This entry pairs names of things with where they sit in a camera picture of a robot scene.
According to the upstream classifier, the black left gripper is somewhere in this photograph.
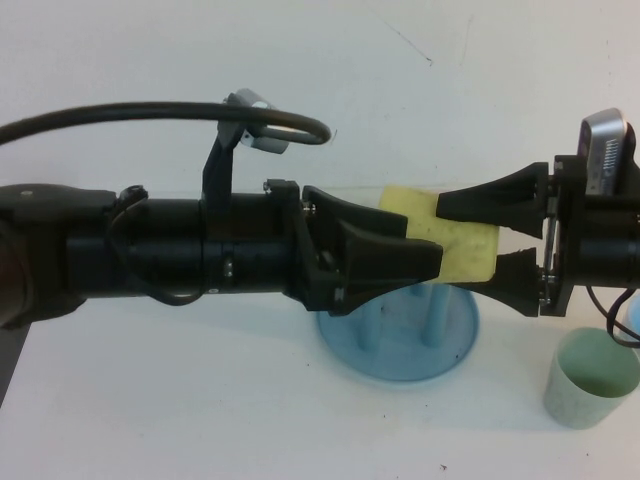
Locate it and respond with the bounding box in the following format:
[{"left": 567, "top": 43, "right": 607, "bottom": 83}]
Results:
[{"left": 199, "top": 178, "right": 445, "bottom": 320}]

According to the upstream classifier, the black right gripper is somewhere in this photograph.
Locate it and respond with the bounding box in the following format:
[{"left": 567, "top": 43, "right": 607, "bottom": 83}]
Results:
[{"left": 435, "top": 154, "right": 640, "bottom": 320}]

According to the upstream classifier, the yellow plastic cup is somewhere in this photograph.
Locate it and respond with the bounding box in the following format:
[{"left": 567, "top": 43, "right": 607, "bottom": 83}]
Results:
[{"left": 377, "top": 185, "right": 501, "bottom": 286}]

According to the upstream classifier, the light blue plastic cup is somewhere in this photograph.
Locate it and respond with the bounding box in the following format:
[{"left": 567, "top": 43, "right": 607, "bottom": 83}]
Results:
[{"left": 619, "top": 294, "right": 640, "bottom": 351}]

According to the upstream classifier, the green plastic cup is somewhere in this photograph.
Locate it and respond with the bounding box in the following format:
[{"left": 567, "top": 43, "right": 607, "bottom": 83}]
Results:
[{"left": 543, "top": 325, "right": 640, "bottom": 431}]

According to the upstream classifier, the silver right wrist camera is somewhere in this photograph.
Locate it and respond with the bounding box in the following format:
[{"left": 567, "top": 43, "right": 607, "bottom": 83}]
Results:
[{"left": 579, "top": 108, "right": 637, "bottom": 197}]

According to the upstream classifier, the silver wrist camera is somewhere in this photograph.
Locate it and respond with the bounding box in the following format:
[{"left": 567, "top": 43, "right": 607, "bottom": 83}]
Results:
[
  {"left": 227, "top": 88, "right": 290, "bottom": 155},
  {"left": 579, "top": 108, "right": 637, "bottom": 197}
]

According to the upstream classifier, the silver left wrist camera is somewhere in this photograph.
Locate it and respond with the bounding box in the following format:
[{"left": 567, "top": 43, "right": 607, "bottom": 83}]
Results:
[{"left": 227, "top": 88, "right": 290, "bottom": 155}]

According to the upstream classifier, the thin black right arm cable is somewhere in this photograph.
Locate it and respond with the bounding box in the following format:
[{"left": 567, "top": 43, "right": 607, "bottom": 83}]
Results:
[{"left": 587, "top": 284, "right": 640, "bottom": 347}]

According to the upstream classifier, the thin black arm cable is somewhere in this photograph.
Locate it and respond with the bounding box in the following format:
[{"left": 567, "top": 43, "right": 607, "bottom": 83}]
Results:
[
  {"left": 587, "top": 284, "right": 640, "bottom": 347},
  {"left": 107, "top": 184, "right": 206, "bottom": 307}
]

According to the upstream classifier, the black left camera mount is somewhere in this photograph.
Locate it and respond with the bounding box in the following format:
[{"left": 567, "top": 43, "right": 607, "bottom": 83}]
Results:
[{"left": 202, "top": 97, "right": 246, "bottom": 236}]

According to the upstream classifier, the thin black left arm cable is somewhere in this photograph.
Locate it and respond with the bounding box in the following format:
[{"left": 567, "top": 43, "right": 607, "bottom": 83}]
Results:
[{"left": 107, "top": 184, "right": 206, "bottom": 307}]

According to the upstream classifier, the thick black camera cable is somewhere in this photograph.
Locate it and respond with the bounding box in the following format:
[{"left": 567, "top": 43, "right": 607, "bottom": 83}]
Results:
[{"left": 0, "top": 102, "right": 332, "bottom": 147}]

